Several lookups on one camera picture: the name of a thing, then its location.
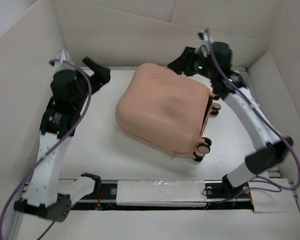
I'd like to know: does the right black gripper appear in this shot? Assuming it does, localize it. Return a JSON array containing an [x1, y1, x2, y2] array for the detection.
[[166, 47, 217, 80]]

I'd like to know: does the pink hard-shell suitcase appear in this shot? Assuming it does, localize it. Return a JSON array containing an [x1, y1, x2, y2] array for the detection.
[[115, 63, 221, 162]]

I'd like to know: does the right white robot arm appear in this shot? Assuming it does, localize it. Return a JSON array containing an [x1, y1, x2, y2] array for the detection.
[[167, 41, 293, 197]]

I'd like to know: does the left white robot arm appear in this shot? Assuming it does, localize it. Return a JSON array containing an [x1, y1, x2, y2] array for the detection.
[[13, 56, 111, 222]]

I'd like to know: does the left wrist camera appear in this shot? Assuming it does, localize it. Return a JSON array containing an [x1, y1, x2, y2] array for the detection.
[[53, 49, 72, 68]]

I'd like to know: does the white padded base rail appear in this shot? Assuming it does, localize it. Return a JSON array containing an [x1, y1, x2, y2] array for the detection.
[[116, 180, 208, 207]]

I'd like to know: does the aluminium frame rail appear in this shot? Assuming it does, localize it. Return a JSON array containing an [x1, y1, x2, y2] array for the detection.
[[222, 71, 296, 194]]

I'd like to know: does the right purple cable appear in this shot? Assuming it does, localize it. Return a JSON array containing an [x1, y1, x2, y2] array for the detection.
[[203, 27, 300, 205]]

